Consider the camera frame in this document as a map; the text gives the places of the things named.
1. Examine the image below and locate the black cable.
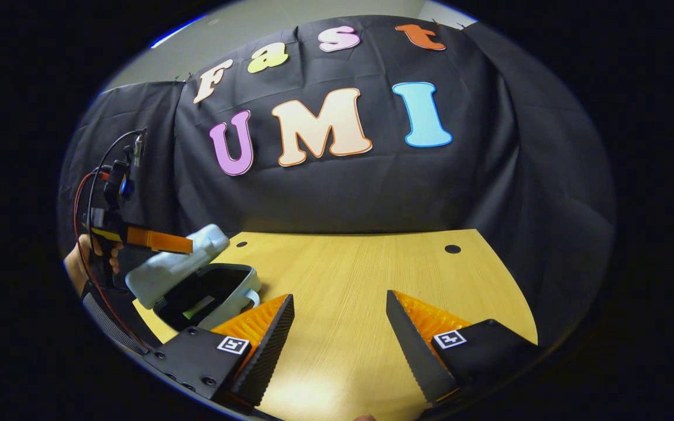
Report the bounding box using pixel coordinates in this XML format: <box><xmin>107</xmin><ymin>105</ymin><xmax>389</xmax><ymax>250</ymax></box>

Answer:
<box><xmin>84</xmin><ymin>129</ymin><xmax>146</xmax><ymax>234</ymax></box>

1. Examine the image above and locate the red cable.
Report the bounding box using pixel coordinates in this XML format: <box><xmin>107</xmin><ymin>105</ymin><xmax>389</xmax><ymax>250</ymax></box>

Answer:
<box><xmin>73</xmin><ymin>170</ymin><xmax>150</xmax><ymax>351</ymax></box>

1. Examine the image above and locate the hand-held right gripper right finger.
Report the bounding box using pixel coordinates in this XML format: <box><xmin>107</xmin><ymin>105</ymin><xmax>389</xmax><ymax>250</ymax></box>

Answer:
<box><xmin>386</xmin><ymin>289</ymin><xmax>544</xmax><ymax>407</ymax></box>

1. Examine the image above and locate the pale blue suitcase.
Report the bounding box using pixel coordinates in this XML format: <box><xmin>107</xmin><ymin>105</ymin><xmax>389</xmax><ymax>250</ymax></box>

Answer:
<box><xmin>125</xmin><ymin>224</ymin><xmax>263</xmax><ymax>333</ymax></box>

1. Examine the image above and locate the black backdrop cloth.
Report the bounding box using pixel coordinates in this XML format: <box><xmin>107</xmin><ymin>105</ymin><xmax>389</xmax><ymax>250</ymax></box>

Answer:
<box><xmin>56</xmin><ymin>15</ymin><xmax>617</xmax><ymax>346</ymax></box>

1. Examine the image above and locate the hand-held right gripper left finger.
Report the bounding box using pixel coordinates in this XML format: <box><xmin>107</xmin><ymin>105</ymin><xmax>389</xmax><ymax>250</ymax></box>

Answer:
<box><xmin>143</xmin><ymin>294</ymin><xmax>295</xmax><ymax>410</ymax></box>

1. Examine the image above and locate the green and white tube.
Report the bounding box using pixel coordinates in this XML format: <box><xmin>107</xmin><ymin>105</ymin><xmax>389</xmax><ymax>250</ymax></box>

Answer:
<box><xmin>182</xmin><ymin>295</ymin><xmax>216</xmax><ymax>319</ymax></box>

